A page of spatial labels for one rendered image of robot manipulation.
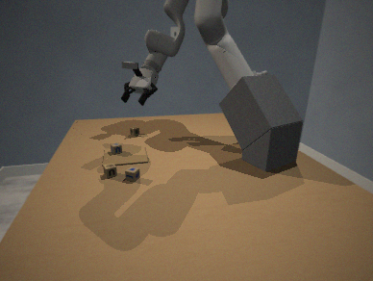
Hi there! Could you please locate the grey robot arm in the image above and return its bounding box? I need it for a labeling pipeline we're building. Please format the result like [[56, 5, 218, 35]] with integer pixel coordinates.
[[122, 0, 268, 91]]

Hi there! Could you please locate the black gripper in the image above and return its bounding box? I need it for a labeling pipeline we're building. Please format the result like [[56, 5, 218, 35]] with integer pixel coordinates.
[[121, 65, 159, 106]]

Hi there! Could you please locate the beige block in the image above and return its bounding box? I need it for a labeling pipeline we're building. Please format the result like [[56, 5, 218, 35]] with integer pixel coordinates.
[[130, 126, 139, 136], [103, 163, 117, 178], [111, 142, 122, 154], [125, 166, 140, 182]]

